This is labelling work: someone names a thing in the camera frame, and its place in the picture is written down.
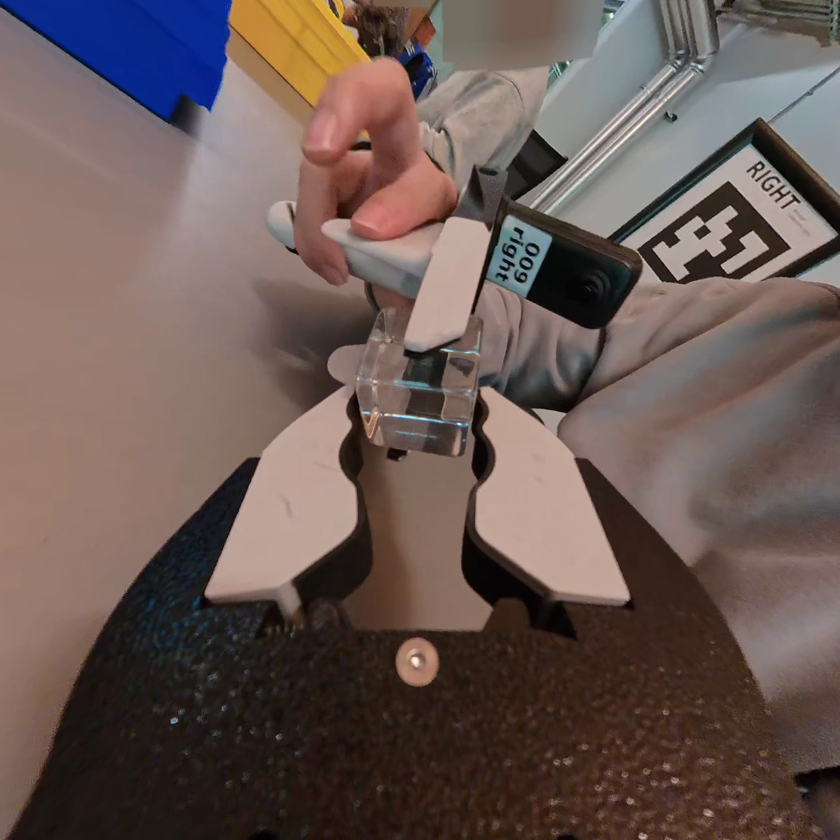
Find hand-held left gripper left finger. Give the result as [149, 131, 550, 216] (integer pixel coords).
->
[203, 386, 376, 606]

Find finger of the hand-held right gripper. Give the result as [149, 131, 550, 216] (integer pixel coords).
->
[402, 217, 492, 353]
[327, 344, 368, 385]

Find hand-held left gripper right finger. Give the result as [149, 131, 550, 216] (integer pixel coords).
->
[462, 387, 632, 606]

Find clear acrylic cube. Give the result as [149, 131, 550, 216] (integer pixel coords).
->
[354, 308, 484, 459]

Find blue plastic bin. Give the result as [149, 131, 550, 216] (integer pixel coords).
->
[36, 0, 234, 127]

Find person's right forearm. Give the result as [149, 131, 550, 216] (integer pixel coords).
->
[416, 66, 551, 193]

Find grey desk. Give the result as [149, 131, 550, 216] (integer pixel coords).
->
[0, 7, 500, 828]

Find person's right hand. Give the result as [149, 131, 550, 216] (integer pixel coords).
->
[293, 58, 460, 286]

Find black framed marker sign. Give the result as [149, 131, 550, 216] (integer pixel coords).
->
[607, 118, 840, 284]

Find person's grey clothing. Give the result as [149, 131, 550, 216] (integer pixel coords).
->
[482, 276, 840, 788]

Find yellow plastic bin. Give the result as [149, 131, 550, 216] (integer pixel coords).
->
[228, 0, 374, 109]

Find silver wall pipes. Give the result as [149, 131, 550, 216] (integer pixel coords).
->
[530, 0, 726, 212]

